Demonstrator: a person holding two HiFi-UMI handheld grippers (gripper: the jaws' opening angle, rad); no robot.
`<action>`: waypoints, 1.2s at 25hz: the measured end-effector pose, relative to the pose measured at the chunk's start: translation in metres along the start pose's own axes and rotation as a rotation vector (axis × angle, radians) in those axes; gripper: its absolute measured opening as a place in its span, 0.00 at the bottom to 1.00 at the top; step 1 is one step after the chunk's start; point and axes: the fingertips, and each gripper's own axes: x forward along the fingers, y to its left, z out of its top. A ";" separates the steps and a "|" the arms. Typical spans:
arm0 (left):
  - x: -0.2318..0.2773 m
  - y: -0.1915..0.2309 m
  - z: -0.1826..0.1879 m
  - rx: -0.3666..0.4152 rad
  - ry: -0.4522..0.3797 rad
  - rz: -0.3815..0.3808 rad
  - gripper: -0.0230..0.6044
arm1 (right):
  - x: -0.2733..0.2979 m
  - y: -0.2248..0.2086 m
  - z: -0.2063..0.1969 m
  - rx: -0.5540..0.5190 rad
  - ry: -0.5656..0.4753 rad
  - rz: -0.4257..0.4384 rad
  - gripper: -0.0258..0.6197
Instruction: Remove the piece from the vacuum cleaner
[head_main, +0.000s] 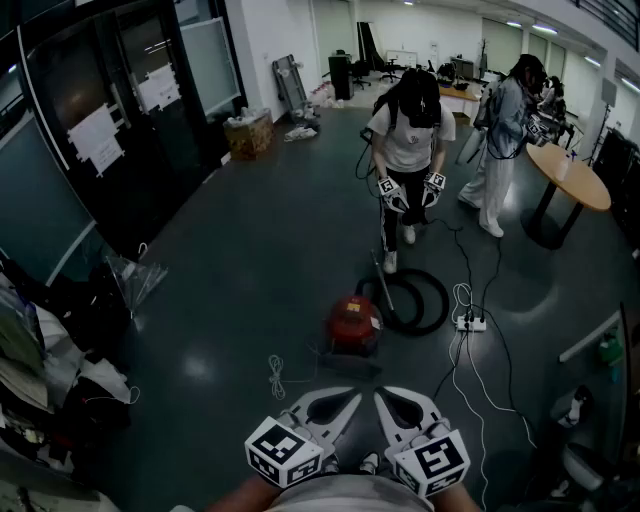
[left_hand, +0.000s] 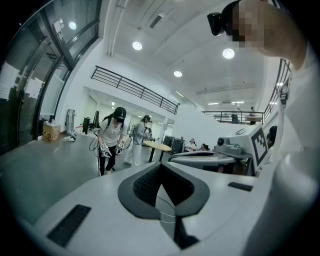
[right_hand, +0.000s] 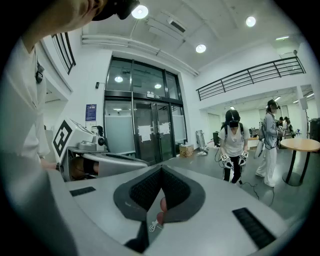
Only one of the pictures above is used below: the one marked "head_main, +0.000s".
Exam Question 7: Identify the white bags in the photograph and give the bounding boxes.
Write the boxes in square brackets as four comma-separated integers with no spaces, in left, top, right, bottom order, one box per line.
[284,125,319,144]

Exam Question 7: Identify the black power cable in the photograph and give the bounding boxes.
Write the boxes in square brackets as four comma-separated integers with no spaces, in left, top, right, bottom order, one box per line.
[427,218,475,317]

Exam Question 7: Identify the person's left forearm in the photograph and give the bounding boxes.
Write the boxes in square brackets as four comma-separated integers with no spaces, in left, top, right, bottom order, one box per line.
[204,473,284,512]

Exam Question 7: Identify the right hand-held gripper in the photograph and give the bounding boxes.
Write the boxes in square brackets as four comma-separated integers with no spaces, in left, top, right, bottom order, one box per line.
[373,385,472,500]

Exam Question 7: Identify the black framed glass doors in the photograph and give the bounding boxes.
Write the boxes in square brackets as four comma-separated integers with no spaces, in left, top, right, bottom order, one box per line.
[0,0,246,286]

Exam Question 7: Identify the round wooden table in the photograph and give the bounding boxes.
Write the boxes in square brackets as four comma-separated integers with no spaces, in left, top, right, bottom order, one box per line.
[519,142,612,251]

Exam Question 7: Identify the transparent umbrella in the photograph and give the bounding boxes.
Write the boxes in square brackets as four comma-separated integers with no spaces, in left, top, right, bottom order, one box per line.
[105,242,169,319]

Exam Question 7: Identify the white coiled cord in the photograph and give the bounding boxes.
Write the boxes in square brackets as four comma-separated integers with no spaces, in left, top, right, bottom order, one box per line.
[267,353,314,401]

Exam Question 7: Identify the wooden top desk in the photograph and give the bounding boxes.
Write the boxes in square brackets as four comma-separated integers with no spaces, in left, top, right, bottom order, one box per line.
[438,82,484,121]

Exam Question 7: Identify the green bottle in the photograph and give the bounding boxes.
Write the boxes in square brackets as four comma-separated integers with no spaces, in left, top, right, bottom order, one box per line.
[597,332,624,366]

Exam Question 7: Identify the cardboard box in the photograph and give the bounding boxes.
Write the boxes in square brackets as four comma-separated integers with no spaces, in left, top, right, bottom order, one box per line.
[223,107,276,162]

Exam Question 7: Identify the black office chair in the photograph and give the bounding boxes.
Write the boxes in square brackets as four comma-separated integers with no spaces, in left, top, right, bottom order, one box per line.
[379,57,404,84]
[349,59,372,91]

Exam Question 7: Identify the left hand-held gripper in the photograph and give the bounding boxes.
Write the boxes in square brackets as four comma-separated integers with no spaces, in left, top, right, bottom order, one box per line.
[244,386,364,490]

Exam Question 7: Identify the person's right forearm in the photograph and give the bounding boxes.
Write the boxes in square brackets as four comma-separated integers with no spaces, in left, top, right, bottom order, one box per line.
[439,483,484,512]

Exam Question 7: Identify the black vacuum hose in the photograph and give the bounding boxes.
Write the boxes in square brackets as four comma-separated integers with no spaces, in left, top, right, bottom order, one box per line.
[354,268,450,337]

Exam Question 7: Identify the person's white shirt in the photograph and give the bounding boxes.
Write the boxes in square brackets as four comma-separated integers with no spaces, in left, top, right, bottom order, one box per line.
[264,473,434,512]

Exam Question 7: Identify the white power cable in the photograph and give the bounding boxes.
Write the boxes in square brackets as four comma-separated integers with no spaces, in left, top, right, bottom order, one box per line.
[447,282,539,512]

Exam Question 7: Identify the grey folded trolley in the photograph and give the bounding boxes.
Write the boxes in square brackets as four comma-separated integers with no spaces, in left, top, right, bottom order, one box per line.
[272,54,321,129]

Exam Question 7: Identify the black cabinet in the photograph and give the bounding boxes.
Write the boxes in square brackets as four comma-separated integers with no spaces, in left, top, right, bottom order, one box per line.
[327,53,355,101]

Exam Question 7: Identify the white paper notice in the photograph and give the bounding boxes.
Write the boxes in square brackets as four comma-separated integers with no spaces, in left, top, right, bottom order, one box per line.
[67,103,125,179]
[137,63,181,114]

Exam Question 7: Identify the red vacuum cleaner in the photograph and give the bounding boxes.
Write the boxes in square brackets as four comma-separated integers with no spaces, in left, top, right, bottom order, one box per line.
[325,294,385,357]

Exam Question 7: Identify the metal vacuum wand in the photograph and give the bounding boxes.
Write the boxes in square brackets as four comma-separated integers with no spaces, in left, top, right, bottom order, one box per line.
[369,248,396,312]

